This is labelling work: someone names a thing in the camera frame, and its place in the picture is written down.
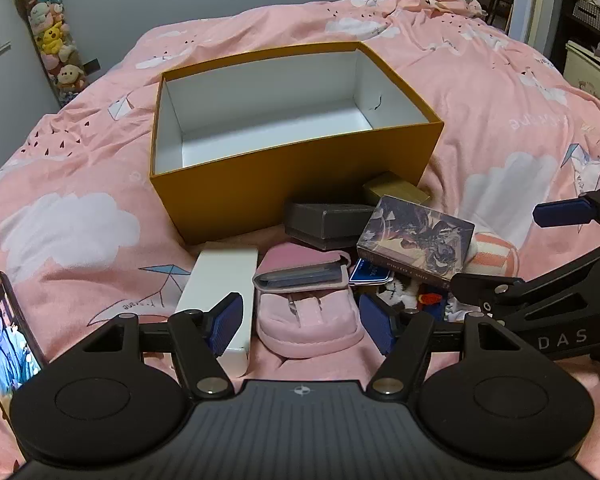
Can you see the blue card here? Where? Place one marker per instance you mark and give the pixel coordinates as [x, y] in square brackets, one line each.
[370, 274]

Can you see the dark wall socket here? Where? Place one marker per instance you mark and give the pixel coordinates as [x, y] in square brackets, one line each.
[92, 66]

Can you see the white plush with striped cup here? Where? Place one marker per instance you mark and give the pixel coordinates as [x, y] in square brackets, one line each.
[495, 255]

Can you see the pink cloud print blanket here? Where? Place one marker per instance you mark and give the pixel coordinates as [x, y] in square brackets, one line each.
[80, 170]

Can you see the orange knitted toy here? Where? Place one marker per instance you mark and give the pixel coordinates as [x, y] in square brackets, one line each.
[430, 299]

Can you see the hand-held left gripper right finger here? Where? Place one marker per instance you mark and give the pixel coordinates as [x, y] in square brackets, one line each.
[375, 327]

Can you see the grey rectangular box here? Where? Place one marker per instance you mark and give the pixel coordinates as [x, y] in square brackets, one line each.
[320, 220]

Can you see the tall tube of plush toys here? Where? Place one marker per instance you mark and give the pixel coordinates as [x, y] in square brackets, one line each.
[55, 45]

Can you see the printed card box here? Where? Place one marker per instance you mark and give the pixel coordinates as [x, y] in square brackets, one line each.
[420, 235]

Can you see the long white box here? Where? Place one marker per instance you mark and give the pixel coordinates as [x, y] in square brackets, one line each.
[215, 270]

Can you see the smartphone with lit screen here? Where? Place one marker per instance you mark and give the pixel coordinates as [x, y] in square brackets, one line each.
[5, 350]

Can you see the dark wooden chair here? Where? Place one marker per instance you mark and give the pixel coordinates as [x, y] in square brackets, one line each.
[502, 2]

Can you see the white door frame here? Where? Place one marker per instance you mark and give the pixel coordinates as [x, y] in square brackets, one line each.
[525, 0]

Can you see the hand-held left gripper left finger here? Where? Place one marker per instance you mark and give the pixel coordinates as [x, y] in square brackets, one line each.
[227, 322]

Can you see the small plush dog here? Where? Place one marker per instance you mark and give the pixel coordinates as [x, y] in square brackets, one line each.
[397, 290]

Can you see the orange cardboard box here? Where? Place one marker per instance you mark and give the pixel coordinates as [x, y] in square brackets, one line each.
[280, 195]

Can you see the small gold box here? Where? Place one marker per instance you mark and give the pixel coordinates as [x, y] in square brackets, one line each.
[390, 187]

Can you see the pink card wallet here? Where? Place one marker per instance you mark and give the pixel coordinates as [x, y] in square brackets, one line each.
[300, 257]

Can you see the wicker basket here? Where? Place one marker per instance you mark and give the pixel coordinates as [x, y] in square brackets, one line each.
[591, 16]

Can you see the pink velvet pouch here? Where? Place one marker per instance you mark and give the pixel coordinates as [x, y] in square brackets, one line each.
[305, 340]

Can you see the cream storage box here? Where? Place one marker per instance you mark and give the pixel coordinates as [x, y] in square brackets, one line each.
[592, 72]

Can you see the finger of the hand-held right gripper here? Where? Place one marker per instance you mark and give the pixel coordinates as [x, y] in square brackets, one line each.
[562, 213]
[480, 290]

